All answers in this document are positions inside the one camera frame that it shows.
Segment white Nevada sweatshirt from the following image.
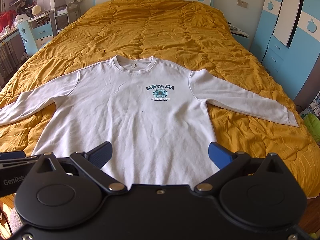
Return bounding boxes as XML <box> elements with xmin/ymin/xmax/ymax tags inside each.
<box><xmin>1</xmin><ymin>56</ymin><xmax>297</xmax><ymax>187</ymax></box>

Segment green plastic item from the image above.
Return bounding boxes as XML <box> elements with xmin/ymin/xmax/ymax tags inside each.
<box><xmin>304</xmin><ymin>113</ymin><xmax>320</xmax><ymax>143</ymax></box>

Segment blue white desk chair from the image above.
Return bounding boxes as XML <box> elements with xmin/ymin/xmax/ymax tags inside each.
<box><xmin>17</xmin><ymin>21</ymin><xmax>38</xmax><ymax>56</ymax></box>

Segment blue bedside table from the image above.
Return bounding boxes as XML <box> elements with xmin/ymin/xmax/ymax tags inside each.
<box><xmin>231</xmin><ymin>27</ymin><xmax>250</xmax><ymax>50</ymax></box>

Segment mustard yellow quilt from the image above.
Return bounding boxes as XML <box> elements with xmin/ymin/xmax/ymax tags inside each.
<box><xmin>1</xmin><ymin>0</ymin><xmax>319</xmax><ymax>198</ymax></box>

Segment blue white wardrobe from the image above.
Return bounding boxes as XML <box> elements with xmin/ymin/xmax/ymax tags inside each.
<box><xmin>250</xmin><ymin>0</ymin><xmax>319</xmax><ymax>105</ymax></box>

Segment desk with blue drawers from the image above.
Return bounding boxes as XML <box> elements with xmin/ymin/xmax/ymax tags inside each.
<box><xmin>1</xmin><ymin>10</ymin><xmax>55</xmax><ymax>51</ymax></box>

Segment red bag on desk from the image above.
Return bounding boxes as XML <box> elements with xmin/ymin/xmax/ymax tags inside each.
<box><xmin>0</xmin><ymin>10</ymin><xmax>17</xmax><ymax>32</ymax></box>

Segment grey metal trolley rack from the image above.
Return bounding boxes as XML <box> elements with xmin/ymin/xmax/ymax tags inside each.
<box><xmin>54</xmin><ymin>1</ymin><xmax>81</xmax><ymax>33</ymax></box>

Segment beige wall switch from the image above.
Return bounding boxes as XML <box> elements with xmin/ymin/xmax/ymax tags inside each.
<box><xmin>237</xmin><ymin>0</ymin><xmax>248</xmax><ymax>8</ymax></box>

